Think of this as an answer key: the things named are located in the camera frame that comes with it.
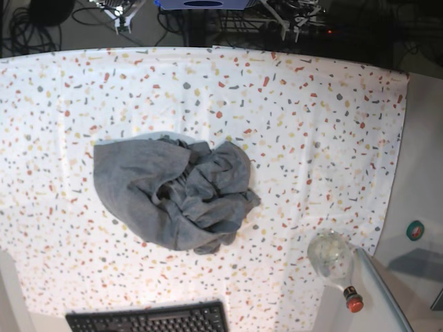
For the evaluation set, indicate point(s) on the blue box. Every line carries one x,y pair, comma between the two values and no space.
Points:
204,4

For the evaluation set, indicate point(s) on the terrazzo patterned tablecloth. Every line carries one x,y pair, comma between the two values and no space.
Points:
323,137

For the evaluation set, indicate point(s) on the green tape roll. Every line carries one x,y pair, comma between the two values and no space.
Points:
415,230

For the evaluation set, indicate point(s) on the black keyboard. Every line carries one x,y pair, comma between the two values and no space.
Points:
206,316

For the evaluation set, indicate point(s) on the grey laptop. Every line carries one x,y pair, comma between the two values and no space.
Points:
391,304

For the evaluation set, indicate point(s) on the grey t-shirt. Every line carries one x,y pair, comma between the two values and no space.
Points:
178,195

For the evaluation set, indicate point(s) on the clear bottle with red cap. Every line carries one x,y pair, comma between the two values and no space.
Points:
333,260

